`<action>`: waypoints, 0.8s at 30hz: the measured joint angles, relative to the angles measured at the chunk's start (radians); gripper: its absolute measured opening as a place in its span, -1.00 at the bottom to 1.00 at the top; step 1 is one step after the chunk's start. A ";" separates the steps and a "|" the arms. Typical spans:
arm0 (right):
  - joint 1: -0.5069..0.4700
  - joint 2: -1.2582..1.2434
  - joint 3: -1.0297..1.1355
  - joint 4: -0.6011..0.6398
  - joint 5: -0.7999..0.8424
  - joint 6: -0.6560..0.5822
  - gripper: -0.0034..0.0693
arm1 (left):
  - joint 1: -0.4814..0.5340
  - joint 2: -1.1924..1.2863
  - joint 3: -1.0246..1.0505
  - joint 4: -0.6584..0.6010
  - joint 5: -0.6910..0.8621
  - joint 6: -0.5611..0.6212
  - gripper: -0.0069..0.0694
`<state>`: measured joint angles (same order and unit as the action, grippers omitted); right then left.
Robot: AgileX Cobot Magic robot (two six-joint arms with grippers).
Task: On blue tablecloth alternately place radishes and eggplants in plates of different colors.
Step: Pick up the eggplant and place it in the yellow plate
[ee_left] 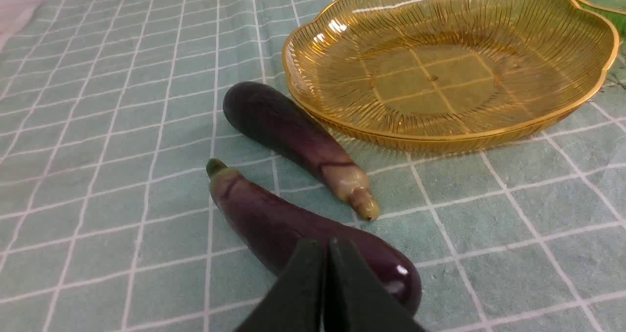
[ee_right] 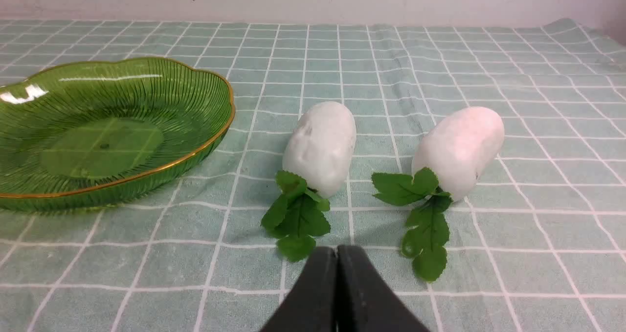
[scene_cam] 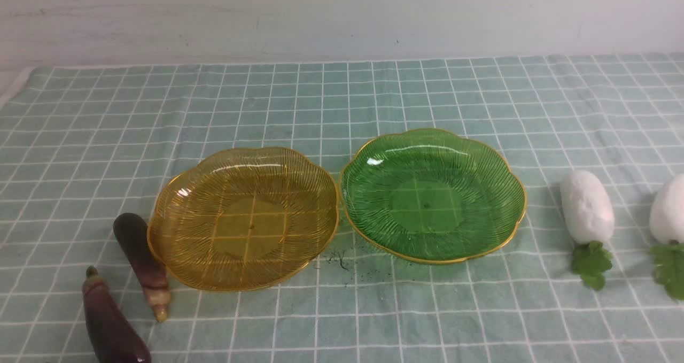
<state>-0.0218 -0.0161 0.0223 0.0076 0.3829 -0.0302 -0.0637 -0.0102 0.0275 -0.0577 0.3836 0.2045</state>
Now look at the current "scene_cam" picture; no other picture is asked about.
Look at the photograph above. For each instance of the purple eggplant with pale stem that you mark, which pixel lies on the purple eggplant with pale stem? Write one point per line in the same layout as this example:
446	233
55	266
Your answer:
130	230

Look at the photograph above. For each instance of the white radish with green leaves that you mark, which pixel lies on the white radish with green leaves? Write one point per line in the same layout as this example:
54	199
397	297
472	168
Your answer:
590	221

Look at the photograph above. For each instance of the dark purple eggplant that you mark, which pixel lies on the dark purple eggplant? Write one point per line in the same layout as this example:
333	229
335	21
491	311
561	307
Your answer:
112	337

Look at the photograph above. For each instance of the green ribbed plastic plate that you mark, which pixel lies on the green ribbed plastic plate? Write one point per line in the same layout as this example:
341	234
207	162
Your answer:
433	197

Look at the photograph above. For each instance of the amber ribbed plastic plate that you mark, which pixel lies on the amber ribbed plastic plate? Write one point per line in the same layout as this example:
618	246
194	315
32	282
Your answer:
244	219

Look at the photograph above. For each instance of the green checkered tablecloth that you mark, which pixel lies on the green checkered tablecloth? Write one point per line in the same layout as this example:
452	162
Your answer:
82	145

